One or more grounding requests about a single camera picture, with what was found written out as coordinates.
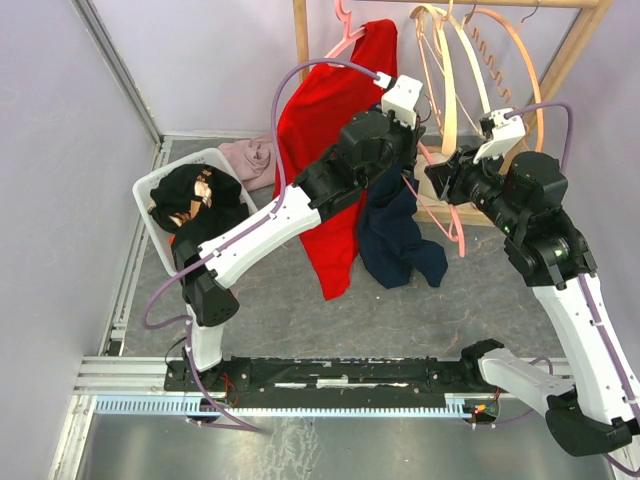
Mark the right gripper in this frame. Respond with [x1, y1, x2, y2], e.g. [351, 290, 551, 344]
[422, 141, 523, 235]

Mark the light pink hanger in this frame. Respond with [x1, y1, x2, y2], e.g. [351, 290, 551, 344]
[410, 141, 466, 258]

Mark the navy blue t shirt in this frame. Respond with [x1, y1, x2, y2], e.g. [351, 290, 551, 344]
[356, 162, 448, 289]

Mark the cream hanger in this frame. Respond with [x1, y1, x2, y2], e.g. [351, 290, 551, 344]
[439, 1, 491, 114]
[409, 0, 464, 159]

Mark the peach hanger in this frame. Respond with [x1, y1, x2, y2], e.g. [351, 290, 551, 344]
[474, 7, 545, 152]

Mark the black t shirt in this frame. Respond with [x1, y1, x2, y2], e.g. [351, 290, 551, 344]
[148, 164, 250, 249]

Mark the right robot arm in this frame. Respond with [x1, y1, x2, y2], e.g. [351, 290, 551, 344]
[424, 149, 639, 457]

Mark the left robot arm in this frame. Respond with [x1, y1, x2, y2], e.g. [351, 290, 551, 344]
[174, 107, 424, 390]

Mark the red t shirt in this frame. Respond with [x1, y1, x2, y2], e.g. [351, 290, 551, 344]
[277, 19, 398, 300]

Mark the beige cloth in rack base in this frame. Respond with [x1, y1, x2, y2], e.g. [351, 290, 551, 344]
[414, 153, 448, 208]

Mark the pink cloth on floor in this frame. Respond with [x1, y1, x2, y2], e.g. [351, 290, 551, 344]
[218, 134, 276, 191]

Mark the white plastic basket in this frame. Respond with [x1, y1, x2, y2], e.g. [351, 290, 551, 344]
[132, 148, 257, 276]

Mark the wooden clothes rack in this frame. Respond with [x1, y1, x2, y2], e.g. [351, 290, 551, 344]
[293, 0, 613, 226]

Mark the corner aluminium profile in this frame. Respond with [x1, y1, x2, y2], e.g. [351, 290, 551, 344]
[71, 0, 163, 144]

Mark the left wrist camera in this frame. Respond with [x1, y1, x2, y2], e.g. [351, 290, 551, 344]
[374, 72, 424, 130]

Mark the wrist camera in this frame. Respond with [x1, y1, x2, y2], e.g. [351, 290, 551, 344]
[473, 108, 526, 164]
[374, 72, 424, 130]

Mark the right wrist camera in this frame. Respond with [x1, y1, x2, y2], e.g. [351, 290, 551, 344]
[473, 108, 526, 164]

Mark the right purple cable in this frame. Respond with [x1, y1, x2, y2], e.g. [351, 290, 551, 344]
[472, 102, 640, 479]

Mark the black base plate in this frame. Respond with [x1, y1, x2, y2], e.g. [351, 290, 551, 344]
[164, 357, 497, 410]

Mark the blue cable duct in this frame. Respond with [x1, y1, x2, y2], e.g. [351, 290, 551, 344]
[93, 392, 476, 419]

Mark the aluminium frame rail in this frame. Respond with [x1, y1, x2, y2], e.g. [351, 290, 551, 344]
[47, 134, 640, 480]

